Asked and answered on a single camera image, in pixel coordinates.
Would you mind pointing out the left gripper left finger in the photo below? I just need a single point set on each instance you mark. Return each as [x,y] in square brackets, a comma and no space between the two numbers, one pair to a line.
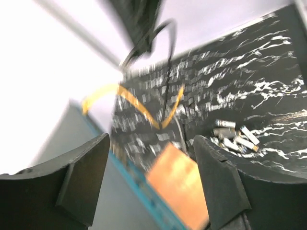
[60,194]

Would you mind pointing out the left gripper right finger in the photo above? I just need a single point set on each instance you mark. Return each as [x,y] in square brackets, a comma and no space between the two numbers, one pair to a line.
[241,195]

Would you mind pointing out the teal network switch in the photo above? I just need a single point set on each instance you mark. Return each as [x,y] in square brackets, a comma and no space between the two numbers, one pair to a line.
[126,201]

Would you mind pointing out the silver SFP module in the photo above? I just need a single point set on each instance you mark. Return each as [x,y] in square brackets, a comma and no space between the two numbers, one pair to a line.
[225,123]
[224,132]
[247,144]
[249,135]
[242,149]
[226,143]

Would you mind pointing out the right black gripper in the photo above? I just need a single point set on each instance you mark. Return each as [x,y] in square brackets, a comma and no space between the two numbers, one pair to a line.
[139,19]

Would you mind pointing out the wooden base board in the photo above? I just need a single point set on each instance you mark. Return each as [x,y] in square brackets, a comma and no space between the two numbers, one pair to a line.
[176,179]

